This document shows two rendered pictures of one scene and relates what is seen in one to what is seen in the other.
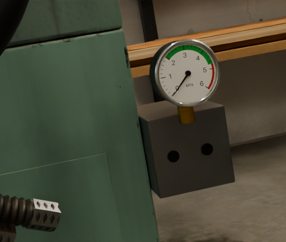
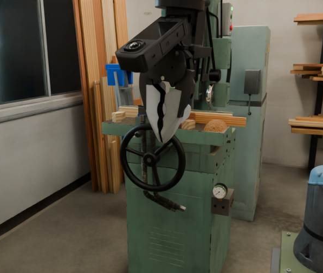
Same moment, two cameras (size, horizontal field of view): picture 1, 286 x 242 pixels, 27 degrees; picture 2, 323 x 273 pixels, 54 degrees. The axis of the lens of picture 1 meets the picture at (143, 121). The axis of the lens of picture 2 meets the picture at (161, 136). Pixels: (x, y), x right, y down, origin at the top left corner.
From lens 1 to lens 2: 0.95 m
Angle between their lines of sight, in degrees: 32
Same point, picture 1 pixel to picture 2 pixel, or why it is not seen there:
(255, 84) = not seen: outside the picture
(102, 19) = (209, 171)
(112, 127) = (206, 193)
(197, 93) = (220, 196)
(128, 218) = (205, 213)
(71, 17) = (202, 168)
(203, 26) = not seen: outside the picture
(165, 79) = (214, 191)
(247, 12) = not seen: outside the picture
